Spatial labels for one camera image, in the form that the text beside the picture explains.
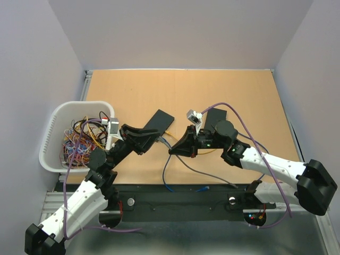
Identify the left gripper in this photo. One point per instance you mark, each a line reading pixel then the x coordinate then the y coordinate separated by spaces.
pixel 145 139

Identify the black network switch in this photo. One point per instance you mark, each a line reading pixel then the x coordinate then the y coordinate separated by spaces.
pixel 160 121
pixel 213 117

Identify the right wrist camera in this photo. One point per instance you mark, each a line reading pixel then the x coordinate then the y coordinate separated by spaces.
pixel 195 118

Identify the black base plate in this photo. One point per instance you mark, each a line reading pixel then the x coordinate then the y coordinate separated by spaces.
pixel 136 203

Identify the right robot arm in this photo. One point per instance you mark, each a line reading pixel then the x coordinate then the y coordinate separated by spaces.
pixel 306 184

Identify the white plastic bin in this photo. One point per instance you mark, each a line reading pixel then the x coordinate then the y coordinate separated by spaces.
pixel 60 120

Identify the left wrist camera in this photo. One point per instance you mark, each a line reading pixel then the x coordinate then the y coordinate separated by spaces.
pixel 112 126

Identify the aluminium frame rail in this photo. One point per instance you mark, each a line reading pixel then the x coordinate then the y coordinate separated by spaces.
pixel 253 107

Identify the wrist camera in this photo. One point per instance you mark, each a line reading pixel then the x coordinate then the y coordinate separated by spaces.
pixel 112 126
pixel 195 118

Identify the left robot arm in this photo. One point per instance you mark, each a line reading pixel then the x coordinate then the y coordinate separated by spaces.
pixel 92 195

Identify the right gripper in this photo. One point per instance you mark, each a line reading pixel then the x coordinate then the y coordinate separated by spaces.
pixel 188 144

